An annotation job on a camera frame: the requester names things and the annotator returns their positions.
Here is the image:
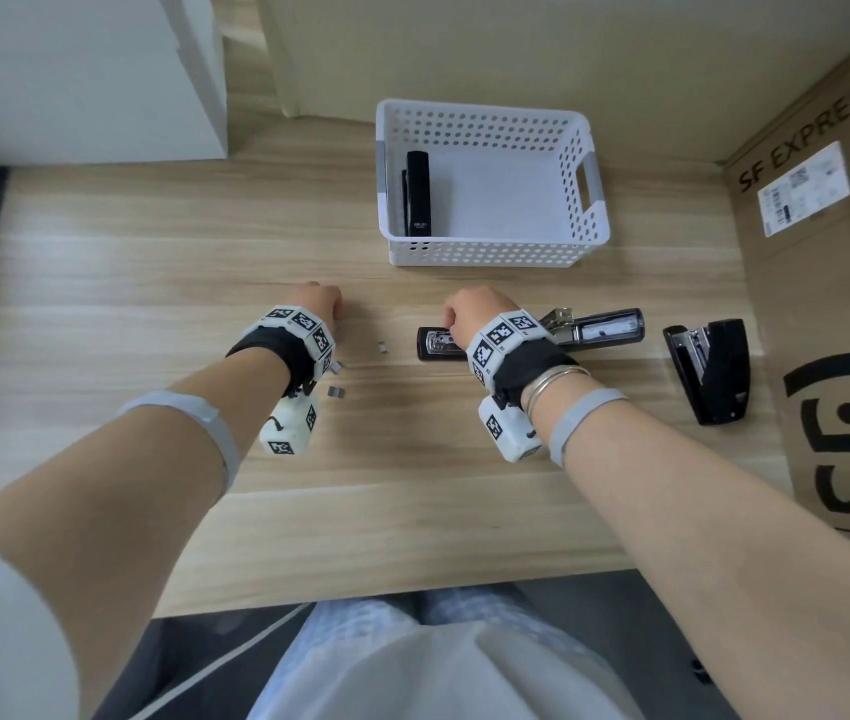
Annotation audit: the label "left black wrist strap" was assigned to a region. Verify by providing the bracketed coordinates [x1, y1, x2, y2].
[225, 325, 315, 399]

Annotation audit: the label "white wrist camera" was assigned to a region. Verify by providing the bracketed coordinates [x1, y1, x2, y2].
[259, 391, 320, 457]
[478, 394, 544, 465]

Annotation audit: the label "person's left forearm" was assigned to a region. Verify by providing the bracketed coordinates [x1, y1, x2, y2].
[0, 344, 298, 720]

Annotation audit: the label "brown cardboard box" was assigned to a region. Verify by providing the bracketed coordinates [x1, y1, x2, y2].
[720, 13, 850, 557]

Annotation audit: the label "wrist marker band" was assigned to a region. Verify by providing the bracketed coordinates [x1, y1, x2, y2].
[244, 304, 338, 376]
[465, 310, 554, 385]

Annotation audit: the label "black stapler standing on end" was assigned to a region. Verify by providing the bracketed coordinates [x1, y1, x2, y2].
[662, 318, 753, 427]

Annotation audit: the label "silver bracelets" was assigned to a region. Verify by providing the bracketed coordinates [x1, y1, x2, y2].
[520, 364, 593, 418]

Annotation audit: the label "white cabinet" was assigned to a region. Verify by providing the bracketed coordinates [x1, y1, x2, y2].
[0, 0, 230, 168]

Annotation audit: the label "right black wrist strap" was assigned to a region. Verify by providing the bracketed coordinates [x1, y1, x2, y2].
[491, 340, 580, 410]

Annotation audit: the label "person's right hand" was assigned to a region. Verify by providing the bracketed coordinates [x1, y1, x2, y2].
[443, 285, 520, 347]

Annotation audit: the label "slim black stapler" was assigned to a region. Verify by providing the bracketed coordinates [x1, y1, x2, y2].
[401, 150, 432, 239]

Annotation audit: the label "white shipping label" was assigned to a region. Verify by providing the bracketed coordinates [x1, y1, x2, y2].
[756, 139, 850, 239]

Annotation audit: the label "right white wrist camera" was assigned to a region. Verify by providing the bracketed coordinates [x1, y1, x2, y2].
[478, 394, 544, 465]

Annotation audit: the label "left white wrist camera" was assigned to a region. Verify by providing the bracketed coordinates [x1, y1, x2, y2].
[259, 391, 320, 457]

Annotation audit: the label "white perforated plastic basket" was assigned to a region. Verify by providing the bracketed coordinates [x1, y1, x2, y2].
[375, 97, 612, 269]

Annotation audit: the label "black wrist strap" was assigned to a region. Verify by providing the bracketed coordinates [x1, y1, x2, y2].
[225, 325, 315, 399]
[491, 340, 580, 410]

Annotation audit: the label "grey armband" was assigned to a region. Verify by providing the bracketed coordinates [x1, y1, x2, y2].
[548, 387, 630, 470]
[115, 390, 243, 497]

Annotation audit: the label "white shirt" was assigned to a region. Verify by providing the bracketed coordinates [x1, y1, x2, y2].
[0, 535, 648, 720]

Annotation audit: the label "blue plaid trousers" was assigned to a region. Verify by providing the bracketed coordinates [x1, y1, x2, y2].
[296, 583, 600, 668]

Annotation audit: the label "left wrist marker band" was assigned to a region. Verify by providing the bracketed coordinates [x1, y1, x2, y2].
[244, 304, 338, 376]

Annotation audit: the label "person's right forearm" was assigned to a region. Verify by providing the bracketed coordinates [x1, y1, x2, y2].
[528, 368, 850, 720]

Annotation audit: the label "right wrist marker band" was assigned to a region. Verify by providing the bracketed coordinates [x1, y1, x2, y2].
[465, 310, 554, 385]

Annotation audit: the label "white cable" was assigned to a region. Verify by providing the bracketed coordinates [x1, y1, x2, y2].
[131, 602, 315, 720]

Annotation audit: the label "left grey armband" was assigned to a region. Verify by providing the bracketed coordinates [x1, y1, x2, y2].
[115, 390, 243, 497]

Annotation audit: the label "right grey armband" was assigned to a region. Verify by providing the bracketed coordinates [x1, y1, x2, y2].
[548, 387, 630, 470]

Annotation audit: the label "person's left hand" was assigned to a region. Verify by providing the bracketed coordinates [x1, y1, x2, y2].
[285, 281, 344, 325]

